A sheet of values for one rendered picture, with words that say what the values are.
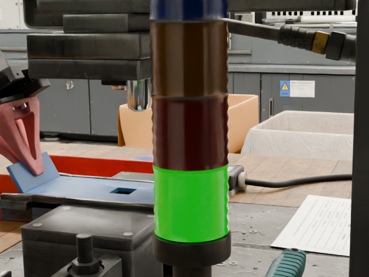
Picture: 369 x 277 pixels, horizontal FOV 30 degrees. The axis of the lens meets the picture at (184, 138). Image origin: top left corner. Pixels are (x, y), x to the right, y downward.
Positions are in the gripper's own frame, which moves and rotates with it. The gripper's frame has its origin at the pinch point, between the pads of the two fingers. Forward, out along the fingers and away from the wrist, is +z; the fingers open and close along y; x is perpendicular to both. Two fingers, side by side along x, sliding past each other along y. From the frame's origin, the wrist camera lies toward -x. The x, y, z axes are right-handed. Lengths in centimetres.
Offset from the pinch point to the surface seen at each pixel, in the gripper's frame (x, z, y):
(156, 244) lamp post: -28.1, 8.2, 23.3
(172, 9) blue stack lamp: -28.4, -1.1, 30.0
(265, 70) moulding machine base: 446, -5, -85
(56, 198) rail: -4.3, 3.7, 3.5
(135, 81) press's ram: -7.0, -1.4, 17.4
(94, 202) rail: -4.3, 5.7, 6.9
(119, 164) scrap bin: 23.8, 3.8, -4.0
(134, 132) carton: 216, -5, -93
